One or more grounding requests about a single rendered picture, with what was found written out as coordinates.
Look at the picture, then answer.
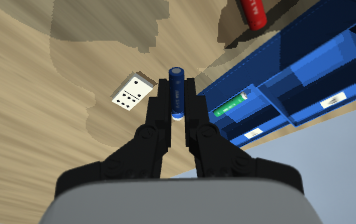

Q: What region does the green cylindrical battery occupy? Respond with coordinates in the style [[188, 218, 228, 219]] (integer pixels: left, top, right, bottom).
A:
[[213, 91, 248, 117]]

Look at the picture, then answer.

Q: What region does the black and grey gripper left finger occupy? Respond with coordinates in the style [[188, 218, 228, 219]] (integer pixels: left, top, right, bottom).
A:
[[54, 79, 172, 199]]

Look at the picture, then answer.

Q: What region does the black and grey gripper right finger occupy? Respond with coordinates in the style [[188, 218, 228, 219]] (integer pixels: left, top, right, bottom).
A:
[[184, 78, 305, 196]]

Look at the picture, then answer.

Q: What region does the blue battery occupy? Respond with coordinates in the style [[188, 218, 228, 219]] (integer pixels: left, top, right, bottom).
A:
[[169, 67, 184, 120]]

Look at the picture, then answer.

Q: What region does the white domino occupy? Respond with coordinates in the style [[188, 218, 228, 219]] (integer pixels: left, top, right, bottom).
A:
[[112, 73, 153, 110]]

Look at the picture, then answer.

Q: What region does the red battery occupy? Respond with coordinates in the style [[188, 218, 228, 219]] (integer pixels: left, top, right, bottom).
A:
[[240, 0, 267, 30]]

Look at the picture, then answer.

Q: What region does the blue rack of bins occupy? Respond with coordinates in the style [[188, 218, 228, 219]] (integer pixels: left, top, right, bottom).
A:
[[196, 0, 356, 148]]

